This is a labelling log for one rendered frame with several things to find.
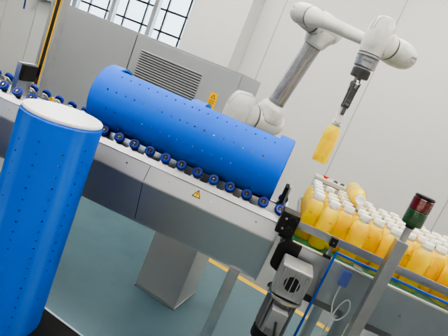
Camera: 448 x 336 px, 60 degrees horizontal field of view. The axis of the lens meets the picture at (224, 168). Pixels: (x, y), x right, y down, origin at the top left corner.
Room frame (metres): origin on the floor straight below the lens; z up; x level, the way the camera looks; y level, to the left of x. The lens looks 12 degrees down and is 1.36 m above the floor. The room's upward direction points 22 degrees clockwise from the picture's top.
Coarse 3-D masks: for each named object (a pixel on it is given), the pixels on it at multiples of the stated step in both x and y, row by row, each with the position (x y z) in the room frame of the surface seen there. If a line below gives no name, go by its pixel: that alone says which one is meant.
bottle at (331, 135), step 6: (330, 126) 1.65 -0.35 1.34; (336, 126) 1.65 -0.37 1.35; (324, 132) 1.66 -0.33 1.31; (330, 132) 1.64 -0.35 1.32; (336, 132) 1.64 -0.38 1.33; (324, 138) 1.65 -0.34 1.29; (330, 138) 1.64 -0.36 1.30; (336, 138) 1.64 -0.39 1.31; (318, 144) 1.67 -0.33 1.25; (324, 144) 1.64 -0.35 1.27; (330, 144) 1.64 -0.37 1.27; (318, 150) 1.65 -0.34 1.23; (324, 150) 1.64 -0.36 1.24; (330, 150) 1.64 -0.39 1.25; (312, 156) 1.67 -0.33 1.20; (318, 156) 1.64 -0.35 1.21; (324, 156) 1.64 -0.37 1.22; (324, 162) 1.64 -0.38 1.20
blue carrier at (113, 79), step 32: (96, 96) 1.60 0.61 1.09; (128, 96) 1.59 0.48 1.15; (160, 96) 1.61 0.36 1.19; (128, 128) 1.60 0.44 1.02; (160, 128) 1.56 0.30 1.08; (192, 128) 1.55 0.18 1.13; (224, 128) 1.56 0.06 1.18; (256, 128) 1.60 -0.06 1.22; (192, 160) 1.57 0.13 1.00; (224, 160) 1.52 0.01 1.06; (256, 160) 1.51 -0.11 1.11; (256, 192) 1.55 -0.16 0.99
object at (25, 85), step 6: (18, 66) 1.76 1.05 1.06; (24, 66) 1.76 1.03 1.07; (30, 66) 1.79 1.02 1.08; (36, 66) 1.85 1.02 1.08; (18, 72) 1.75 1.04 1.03; (24, 72) 1.76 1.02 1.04; (30, 72) 1.80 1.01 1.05; (36, 72) 1.84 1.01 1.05; (18, 78) 1.75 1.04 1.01; (24, 78) 1.77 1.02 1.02; (30, 78) 1.81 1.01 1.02; (12, 84) 1.76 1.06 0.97; (18, 84) 1.76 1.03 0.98; (24, 84) 1.80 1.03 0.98; (30, 84) 1.84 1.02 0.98; (24, 90) 1.81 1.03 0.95
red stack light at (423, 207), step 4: (416, 196) 1.21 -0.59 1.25; (412, 200) 1.22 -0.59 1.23; (416, 200) 1.20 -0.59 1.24; (420, 200) 1.19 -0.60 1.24; (424, 200) 1.19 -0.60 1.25; (412, 204) 1.21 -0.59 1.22; (416, 204) 1.20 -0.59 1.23; (420, 204) 1.19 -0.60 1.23; (424, 204) 1.19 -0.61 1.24; (428, 204) 1.18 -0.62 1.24; (432, 204) 1.19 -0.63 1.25; (412, 208) 1.20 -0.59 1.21; (416, 208) 1.19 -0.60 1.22; (420, 208) 1.19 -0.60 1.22; (424, 208) 1.18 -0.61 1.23; (428, 208) 1.18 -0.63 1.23; (432, 208) 1.19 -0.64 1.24; (420, 212) 1.19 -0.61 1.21; (424, 212) 1.18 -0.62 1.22; (428, 212) 1.19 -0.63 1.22
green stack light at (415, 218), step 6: (408, 210) 1.21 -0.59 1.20; (414, 210) 1.19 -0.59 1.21; (408, 216) 1.20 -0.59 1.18; (414, 216) 1.19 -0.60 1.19; (420, 216) 1.18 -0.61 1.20; (426, 216) 1.19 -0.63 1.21; (408, 222) 1.19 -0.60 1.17; (414, 222) 1.19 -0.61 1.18; (420, 222) 1.18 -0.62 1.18; (420, 228) 1.19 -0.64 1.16
